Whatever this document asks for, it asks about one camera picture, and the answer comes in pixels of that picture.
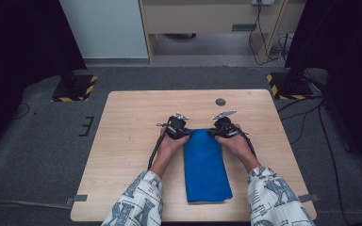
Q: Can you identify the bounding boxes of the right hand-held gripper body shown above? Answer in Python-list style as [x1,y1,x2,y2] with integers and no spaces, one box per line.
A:
[212,109,243,138]

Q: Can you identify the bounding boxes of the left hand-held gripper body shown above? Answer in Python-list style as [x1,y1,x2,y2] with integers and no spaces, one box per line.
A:
[156,111,190,141]

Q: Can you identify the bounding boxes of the blue towel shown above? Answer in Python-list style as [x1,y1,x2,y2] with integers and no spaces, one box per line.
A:
[182,127,234,203]

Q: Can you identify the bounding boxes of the person's right hand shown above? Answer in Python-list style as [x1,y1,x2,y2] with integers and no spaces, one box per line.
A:
[215,123,258,168]

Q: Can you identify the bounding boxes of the person's left hand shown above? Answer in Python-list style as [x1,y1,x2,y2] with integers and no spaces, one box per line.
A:
[155,127,190,168]

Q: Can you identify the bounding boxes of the hazard-striped black stand base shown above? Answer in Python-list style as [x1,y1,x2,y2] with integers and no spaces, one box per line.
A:
[51,73,99,104]
[265,72,315,101]

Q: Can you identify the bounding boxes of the grey tape piece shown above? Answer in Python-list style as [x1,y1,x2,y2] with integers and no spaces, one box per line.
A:
[297,193,321,203]
[65,194,89,207]

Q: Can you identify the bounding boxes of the light wooden desk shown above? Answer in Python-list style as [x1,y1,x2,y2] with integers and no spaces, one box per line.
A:
[138,0,307,66]

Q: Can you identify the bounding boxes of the white cabinet panel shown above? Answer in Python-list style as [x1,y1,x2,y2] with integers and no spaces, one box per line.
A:
[58,0,149,60]

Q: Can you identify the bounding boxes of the white power strip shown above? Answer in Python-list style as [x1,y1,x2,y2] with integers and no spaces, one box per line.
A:
[251,0,275,7]

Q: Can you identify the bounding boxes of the black curtain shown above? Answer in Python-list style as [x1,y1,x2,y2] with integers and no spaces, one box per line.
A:
[284,0,362,178]
[0,0,88,159]

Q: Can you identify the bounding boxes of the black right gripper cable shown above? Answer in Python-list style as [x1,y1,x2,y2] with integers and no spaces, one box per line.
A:
[238,127,257,158]

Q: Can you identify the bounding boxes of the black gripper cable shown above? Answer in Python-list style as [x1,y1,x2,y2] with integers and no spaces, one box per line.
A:
[238,127,257,158]
[147,131,168,171]

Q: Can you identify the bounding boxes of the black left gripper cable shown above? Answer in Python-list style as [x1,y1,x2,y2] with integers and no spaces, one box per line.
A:
[147,131,168,171]

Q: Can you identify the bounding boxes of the black power cable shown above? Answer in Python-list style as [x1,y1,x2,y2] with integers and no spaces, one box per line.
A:
[248,3,289,67]

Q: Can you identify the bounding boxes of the long black floor cable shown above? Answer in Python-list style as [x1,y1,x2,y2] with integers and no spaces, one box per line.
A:
[318,103,351,226]

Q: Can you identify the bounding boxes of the thin black floor cable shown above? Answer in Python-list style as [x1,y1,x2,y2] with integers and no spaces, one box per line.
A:
[12,102,32,121]

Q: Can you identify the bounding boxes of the grey floor cable cover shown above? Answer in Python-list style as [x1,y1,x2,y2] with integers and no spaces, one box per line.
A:
[0,199,74,210]

